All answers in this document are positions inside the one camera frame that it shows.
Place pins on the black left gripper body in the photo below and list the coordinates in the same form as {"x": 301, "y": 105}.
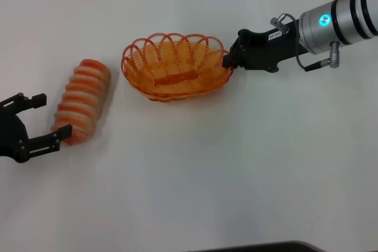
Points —
{"x": 11, "y": 137}

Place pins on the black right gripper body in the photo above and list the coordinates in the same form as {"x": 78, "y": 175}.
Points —
{"x": 265, "y": 51}

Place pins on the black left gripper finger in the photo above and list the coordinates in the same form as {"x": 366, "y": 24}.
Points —
{"x": 38, "y": 101}
{"x": 44, "y": 144}

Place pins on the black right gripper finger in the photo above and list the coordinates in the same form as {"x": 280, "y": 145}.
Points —
{"x": 237, "y": 47}
{"x": 228, "y": 61}

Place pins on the orange striped shrimp toy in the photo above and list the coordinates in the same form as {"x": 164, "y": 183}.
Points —
{"x": 82, "y": 95}

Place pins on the orange woven plastic basket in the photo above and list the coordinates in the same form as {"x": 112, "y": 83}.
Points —
{"x": 177, "y": 79}

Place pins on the black robot torso edge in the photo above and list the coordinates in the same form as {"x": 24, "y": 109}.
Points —
{"x": 265, "y": 247}

